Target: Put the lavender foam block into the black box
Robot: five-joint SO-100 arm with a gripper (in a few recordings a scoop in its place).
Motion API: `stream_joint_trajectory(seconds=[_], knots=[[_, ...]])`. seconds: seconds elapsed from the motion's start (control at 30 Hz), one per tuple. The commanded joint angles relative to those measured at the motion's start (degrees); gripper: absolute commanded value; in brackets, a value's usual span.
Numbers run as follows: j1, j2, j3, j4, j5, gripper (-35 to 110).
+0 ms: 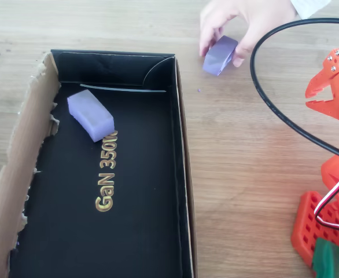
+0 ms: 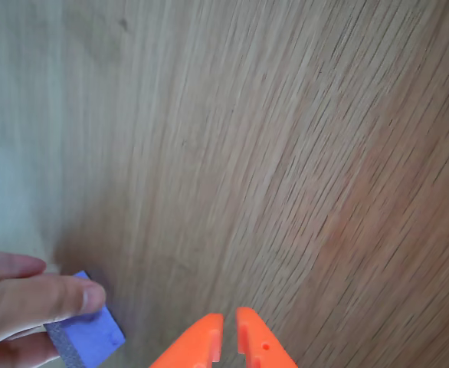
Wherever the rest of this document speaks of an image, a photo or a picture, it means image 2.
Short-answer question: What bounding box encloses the purple foam block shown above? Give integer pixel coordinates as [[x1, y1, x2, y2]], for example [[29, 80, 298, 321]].
[[43, 270, 126, 368]]

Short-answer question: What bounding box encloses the person's bare hand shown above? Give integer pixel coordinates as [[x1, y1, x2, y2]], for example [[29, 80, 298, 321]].
[[0, 249, 107, 368]]

